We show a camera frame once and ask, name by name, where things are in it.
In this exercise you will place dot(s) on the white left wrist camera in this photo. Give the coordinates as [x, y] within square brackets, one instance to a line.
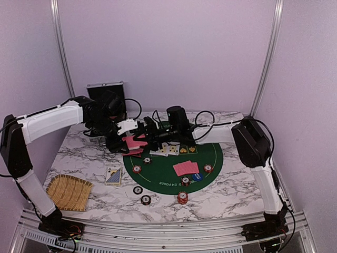
[129, 125]

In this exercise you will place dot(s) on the dealt red-backed playing card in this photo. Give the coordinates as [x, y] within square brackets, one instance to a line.
[140, 150]

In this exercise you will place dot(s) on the aluminium poker chip case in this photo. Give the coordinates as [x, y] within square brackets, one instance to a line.
[104, 91]

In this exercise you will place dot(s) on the black poker chip stack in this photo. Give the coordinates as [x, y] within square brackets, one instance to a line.
[145, 200]

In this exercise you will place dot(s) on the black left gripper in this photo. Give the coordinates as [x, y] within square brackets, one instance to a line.
[114, 145]

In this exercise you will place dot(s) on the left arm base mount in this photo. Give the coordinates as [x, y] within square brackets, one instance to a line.
[55, 224]

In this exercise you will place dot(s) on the woven bamboo tray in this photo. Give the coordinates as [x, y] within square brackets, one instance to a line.
[69, 193]

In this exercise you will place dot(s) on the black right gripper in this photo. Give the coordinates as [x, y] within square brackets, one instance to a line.
[152, 132]

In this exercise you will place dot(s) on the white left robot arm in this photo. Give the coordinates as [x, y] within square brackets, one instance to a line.
[19, 132]

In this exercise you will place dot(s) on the round green poker mat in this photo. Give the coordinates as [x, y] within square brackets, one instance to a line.
[160, 177]

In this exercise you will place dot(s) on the red-backed card bottom player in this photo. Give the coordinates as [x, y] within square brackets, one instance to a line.
[182, 168]

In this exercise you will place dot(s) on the left aluminium frame post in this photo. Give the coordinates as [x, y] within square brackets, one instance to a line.
[61, 47]

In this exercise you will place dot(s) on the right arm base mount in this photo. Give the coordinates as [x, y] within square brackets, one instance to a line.
[273, 225]

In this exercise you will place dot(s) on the face-up queen card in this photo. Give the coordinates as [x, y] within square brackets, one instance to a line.
[157, 152]

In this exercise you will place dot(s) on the aluminium front rail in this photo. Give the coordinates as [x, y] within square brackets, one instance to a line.
[217, 235]

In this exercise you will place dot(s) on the red poker chip stack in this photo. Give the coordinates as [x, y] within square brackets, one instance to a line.
[182, 197]

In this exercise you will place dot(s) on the blue small blind button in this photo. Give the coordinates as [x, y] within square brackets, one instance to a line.
[197, 177]

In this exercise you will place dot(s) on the right aluminium frame post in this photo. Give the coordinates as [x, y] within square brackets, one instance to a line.
[274, 35]

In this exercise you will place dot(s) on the red playing card deck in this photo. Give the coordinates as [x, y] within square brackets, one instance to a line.
[133, 145]

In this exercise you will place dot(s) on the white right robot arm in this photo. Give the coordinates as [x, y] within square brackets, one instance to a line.
[253, 145]

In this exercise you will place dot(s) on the playing card box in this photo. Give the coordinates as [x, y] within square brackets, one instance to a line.
[113, 176]

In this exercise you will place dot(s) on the aluminium frame post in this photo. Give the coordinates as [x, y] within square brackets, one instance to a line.
[274, 35]
[61, 47]

